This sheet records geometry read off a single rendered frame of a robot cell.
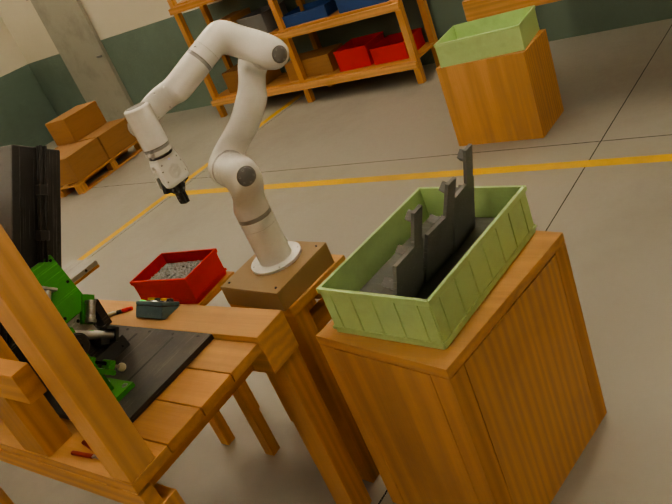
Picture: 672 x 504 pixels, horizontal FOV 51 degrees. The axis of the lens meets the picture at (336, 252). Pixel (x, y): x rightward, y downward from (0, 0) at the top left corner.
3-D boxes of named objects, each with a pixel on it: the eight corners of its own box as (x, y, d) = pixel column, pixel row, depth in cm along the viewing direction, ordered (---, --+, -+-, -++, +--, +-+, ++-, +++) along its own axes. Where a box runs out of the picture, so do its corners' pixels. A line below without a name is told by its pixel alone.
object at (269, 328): (51, 321, 319) (33, 295, 313) (299, 345, 228) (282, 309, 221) (26, 341, 310) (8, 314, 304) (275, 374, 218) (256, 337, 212)
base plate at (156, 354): (34, 320, 292) (32, 316, 291) (214, 338, 225) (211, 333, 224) (-53, 389, 265) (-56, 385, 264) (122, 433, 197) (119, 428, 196)
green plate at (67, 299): (80, 307, 242) (41, 259, 236) (91, 303, 236) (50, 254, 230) (55, 328, 234) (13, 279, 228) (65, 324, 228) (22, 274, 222)
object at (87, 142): (105, 156, 933) (77, 104, 900) (147, 147, 890) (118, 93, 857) (41, 201, 846) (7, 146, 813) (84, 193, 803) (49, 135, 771)
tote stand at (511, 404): (487, 381, 294) (433, 222, 259) (607, 412, 256) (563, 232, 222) (392, 501, 257) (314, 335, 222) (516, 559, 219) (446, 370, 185)
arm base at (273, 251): (271, 243, 258) (250, 201, 250) (311, 242, 247) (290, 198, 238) (242, 275, 246) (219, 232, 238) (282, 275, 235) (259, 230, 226)
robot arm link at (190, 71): (177, 50, 222) (118, 124, 219) (193, 49, 209) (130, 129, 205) (198, 69, 227) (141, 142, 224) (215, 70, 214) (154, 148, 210)
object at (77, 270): (75, 266, 264) (71, 259, 263) (100, 266, 255) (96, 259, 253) (-10, 331, 239) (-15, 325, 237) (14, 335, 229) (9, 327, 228)
